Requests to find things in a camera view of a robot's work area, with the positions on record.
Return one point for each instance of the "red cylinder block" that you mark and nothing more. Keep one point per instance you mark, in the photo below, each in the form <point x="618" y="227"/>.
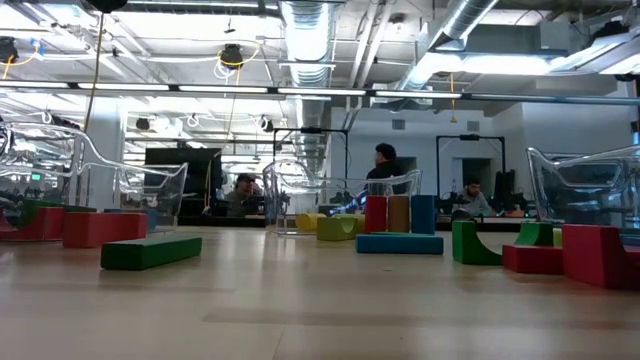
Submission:
<point x="376" y="215"/>

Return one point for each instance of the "light green arch block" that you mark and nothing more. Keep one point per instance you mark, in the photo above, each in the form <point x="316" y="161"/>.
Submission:
<point x="335" y="229"/>

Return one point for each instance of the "black frame stand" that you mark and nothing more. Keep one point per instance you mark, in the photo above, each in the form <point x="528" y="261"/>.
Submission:
<point x="310" y="130"/>
<point x="470" y="136"/>

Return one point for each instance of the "blue long block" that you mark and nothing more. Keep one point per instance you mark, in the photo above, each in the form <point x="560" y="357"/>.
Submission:
<point x="400" y="244"/>

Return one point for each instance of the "black screen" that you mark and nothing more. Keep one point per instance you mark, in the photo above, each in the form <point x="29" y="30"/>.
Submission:
<point x="182" y="175"/>

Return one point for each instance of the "clear plastic bin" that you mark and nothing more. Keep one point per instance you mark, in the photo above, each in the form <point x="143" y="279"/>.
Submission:
<point x="550" y="185"/>
<point x="290" y="195"/>
<point x="155" y="192"/>

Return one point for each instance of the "yellow cylinder block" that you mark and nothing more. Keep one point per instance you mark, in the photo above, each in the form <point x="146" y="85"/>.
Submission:
<point x="306" y="222"/>

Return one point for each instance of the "blue arch block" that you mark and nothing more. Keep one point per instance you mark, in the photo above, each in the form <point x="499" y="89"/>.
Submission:
<point x="151" y="220"/>

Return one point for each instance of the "silver ceiling duct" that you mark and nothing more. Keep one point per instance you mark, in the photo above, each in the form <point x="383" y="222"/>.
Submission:
<point x="307" y="45"/>
<point x="460" y="20"/>

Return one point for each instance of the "person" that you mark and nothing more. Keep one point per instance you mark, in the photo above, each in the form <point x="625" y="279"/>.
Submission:
<point x="472" y="200"/>
<point x="385" y="170"/>
<point x="245" y="192"/>

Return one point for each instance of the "tan cylinder block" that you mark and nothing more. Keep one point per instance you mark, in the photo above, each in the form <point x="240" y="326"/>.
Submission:
<point x="398" y="215"/>

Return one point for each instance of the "green long block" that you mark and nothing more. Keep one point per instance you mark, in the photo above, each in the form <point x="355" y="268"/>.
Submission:
<point x="150" y="252"/>

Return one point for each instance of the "ceiling light strip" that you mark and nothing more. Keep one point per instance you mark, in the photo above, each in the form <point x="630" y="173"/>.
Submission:
<point x="225" y="89"/>

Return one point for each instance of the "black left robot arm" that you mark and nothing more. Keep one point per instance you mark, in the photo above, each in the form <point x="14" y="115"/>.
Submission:
<point x="107" y="5"/>

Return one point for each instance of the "blue cylinder block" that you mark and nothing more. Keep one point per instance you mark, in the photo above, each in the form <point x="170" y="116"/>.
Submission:
<point x="423" y="215"/>

